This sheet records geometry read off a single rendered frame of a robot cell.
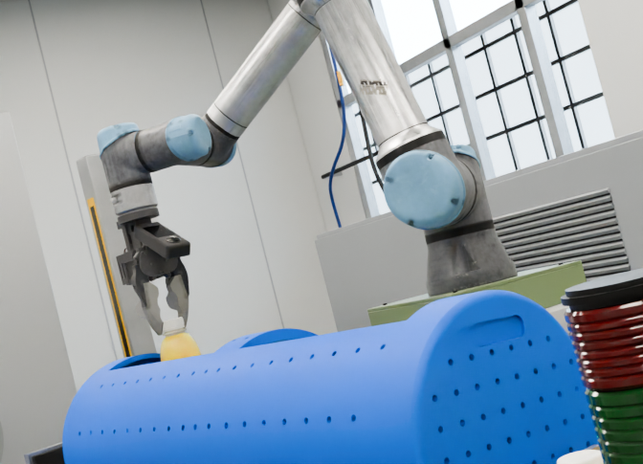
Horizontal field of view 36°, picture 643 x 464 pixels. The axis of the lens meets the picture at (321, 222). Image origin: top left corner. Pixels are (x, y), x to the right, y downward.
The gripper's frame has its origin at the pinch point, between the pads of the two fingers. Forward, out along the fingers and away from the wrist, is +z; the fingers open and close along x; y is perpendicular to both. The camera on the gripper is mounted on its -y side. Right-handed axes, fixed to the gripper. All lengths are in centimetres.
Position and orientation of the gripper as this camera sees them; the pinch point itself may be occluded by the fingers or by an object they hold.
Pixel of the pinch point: (172, 323)
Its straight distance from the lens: 171.5
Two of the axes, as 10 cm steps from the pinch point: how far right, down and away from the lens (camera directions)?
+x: -7.6, 1.7, -6.3
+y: -6.0, 1.9, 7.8
